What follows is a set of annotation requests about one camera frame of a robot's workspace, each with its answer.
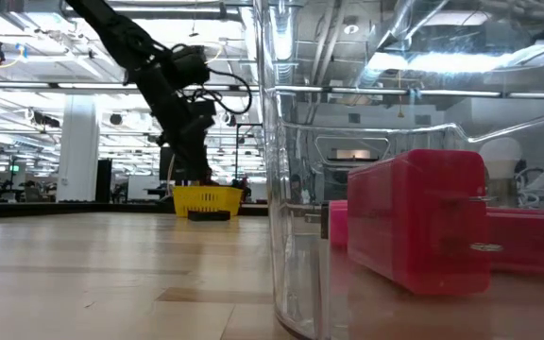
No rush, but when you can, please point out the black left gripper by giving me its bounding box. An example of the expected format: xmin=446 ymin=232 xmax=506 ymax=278
xmin=151 ymin=87 xmax=217 ymax=183

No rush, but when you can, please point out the yellow plastic basket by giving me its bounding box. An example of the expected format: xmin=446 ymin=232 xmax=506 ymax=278
xmin=172 ymin=184 xmax=245 ymax=219

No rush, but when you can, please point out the black digital thermometer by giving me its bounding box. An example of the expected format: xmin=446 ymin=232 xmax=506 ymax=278
xmin=186 ymin=210 xmax=232 ymax=223

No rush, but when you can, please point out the person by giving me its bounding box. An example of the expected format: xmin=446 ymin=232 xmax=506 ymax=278
xmin=236 ymin=175 xmax=252 ymax=203

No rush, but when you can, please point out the black cabinet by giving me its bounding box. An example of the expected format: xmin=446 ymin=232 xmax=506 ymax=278
xmin=94 ymin=159 xmax=113 ymax=204

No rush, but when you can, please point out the clear plastic bin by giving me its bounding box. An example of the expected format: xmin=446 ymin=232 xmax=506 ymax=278
xmin=252 ymin=0 xmax=544 ymax=340

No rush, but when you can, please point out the white square column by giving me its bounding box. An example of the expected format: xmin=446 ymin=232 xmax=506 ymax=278
xmin=56 ymin=95 xmax=100 ymax=204

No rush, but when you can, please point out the table lamp with white bulb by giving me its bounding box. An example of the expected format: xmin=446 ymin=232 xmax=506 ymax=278
xmin=478 ymin=136 xmax=523 ymax=209

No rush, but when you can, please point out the black aluminium table frame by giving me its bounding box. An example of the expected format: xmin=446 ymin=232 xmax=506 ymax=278
xmin=0 ymin=200 xmax=269 ymax=219

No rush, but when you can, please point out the white lamp cable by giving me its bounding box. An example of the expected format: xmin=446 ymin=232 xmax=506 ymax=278
xmin=514 ymin=163 xmax=544 ymax=210

